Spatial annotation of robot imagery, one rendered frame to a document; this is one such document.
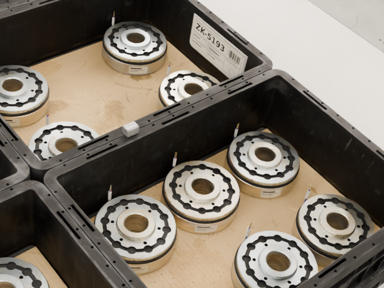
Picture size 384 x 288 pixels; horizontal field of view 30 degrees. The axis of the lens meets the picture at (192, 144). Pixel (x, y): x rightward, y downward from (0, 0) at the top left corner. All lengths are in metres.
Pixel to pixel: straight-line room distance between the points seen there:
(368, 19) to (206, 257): 2.17
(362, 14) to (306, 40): 1.49
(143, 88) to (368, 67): 0.56
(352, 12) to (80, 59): 1.96
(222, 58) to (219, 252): 0.34
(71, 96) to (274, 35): 0.56
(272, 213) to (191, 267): 0.15
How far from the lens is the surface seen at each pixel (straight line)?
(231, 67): 1.11
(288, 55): 1.47
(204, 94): 0.97
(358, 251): 0.85
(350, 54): 1.52
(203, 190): 0.97
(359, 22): 2.95
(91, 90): 1.11
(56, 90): 1.11
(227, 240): 0.94
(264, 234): 0.91
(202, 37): 1.14
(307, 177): 1.04
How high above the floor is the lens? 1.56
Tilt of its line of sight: 45 degrees down
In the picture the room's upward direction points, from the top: 11 degrees clockwise
